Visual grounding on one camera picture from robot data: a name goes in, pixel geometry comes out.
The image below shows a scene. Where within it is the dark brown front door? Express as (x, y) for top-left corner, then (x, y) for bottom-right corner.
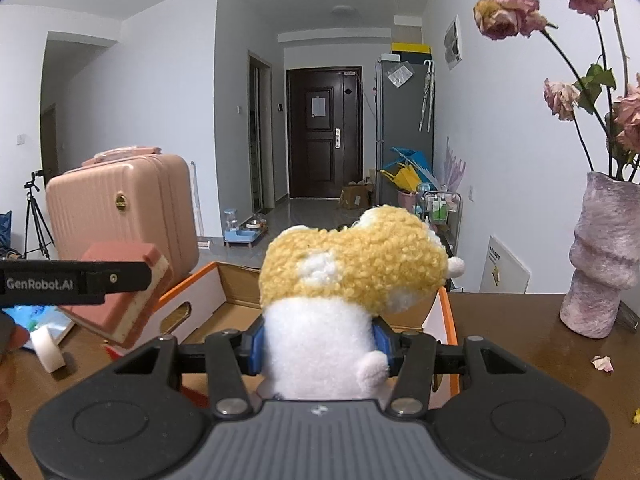
(286, 66), (363, 200)

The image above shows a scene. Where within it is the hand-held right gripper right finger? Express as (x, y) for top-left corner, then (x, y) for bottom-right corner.
(372, 317), (543, 419)

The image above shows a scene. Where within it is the pink sponge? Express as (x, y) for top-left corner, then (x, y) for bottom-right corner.
(57, 242), (174, 350)

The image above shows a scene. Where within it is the dark thin object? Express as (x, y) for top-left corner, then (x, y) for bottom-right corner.
(612, 302), (640, 333)

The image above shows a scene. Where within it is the metal trolley cart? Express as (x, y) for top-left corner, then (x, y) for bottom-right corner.
(420, 185), (463, 256)

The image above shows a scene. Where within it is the dried pink rose bouquet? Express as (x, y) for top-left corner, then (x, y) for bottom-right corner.
(474, 0), (640, 183)

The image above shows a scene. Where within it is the purple wing decoration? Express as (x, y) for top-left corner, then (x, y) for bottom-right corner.
(442, 135), (467, 191)

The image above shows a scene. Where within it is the brown cardboard carton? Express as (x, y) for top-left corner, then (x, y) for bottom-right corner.
(340, 184), (373, 210)

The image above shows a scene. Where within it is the blue tissue pack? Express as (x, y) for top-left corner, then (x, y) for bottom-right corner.
(5, 306), (76, 346)

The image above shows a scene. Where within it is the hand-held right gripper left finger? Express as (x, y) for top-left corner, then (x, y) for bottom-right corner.
(100, 327), (266, 419)

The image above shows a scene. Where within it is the purple textured vase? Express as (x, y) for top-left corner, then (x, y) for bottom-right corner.
(559, 171), (640, 338)

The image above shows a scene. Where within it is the clear plastic bag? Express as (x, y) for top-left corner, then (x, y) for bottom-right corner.
(387, 64), (415, 86)

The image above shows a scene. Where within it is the yellow white plush toy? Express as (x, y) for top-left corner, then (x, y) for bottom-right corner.
(259, 204), (466, 401)

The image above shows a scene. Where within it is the orange white cardboard box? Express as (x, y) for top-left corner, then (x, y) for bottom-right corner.
(102, 260), (459, 413)

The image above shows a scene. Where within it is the black tripod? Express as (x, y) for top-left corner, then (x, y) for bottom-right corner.
(22, 170), (56, 261)

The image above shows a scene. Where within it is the grey refrigerator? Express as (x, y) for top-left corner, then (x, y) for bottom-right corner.
(375, 57), (435, 201)

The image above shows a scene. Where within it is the white board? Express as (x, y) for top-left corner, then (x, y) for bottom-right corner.
(479, 234), (532, 293)

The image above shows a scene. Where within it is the person's left hand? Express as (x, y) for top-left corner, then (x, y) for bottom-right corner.
(0, 324), (29, 436)

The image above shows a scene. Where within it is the white folded umbrella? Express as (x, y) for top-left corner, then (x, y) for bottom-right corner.
(419, 59), (436, 133)

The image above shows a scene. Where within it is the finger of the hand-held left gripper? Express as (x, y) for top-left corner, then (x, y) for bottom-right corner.
(80, 260), (152, 295)

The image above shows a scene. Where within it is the pink ribbed suitcase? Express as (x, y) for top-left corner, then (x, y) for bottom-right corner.
(45, 147), (201, 281)

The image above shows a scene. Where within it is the white tape roll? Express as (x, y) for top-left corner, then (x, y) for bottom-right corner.
(30, 324), (67, 373)

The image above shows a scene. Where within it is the blue pet feeder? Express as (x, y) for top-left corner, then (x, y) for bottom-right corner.
(222, 209), (268, 248)

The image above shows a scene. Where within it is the dark framed side door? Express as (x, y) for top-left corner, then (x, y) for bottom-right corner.
(248, 51), (275, 213)

